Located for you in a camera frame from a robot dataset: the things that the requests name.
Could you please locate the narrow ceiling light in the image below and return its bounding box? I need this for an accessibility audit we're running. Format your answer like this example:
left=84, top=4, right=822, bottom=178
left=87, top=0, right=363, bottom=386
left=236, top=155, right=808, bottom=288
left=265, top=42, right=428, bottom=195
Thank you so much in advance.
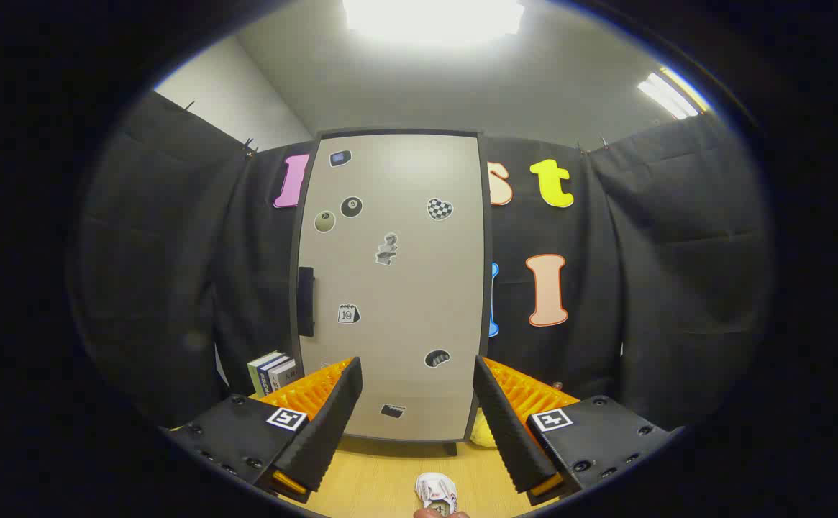
left=637, top=66, right=711, bottom=120

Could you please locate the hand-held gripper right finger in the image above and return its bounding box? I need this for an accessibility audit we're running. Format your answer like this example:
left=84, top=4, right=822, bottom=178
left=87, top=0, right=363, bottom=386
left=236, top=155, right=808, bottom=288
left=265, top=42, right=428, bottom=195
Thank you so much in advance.
left=473, top=355, right=682, bottom=506

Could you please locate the large ceiling light panel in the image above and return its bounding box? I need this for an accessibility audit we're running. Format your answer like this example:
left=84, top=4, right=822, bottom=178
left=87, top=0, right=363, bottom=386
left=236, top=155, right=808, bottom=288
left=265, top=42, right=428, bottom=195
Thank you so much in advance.
left=342, top=0, right=527, bottom=47

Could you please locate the dark blue book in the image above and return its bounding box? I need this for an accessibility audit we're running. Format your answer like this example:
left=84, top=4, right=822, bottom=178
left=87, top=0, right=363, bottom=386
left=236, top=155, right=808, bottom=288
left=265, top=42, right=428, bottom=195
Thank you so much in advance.
left=257, top=355, right=290, bottom=395

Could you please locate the black cabinet door handle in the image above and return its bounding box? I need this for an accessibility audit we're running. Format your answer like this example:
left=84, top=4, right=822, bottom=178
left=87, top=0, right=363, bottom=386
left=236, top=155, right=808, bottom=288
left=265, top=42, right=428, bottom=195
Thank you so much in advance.
left=298, top=266, right=316, bottom=337

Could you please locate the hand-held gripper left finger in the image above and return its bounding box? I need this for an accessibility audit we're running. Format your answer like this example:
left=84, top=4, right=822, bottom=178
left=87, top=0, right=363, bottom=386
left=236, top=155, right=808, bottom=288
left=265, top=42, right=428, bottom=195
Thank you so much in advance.
left=165, top=356, right=363, bottom=504

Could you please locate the dark grey shoe cabinet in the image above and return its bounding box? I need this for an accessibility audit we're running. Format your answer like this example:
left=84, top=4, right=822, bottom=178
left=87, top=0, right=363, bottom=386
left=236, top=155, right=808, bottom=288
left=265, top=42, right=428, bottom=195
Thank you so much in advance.
left=291, top=128, right=495, bottom=456

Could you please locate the yellow plush toy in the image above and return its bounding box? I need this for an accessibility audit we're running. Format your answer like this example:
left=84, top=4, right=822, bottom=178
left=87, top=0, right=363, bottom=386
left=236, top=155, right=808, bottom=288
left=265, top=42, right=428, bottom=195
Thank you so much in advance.
left=470, top=410, right=498, bottom=448

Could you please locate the white canvas shoe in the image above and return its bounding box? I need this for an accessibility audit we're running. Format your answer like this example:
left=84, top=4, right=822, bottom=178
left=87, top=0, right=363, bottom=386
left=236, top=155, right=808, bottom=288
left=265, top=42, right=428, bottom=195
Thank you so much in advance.
left=415, top=472, right=460, bottom=517

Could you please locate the black backdrop cloth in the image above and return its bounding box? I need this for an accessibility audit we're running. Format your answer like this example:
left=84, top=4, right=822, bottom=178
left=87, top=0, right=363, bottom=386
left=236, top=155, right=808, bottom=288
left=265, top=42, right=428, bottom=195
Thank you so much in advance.
left=73, top=90, right=775, bottom=432

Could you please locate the light grey shoe cabinet door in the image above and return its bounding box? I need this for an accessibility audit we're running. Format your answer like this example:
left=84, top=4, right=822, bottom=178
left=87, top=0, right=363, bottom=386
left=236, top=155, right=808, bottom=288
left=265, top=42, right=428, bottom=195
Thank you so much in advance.
left=296, top=133, right=488, bottom=442

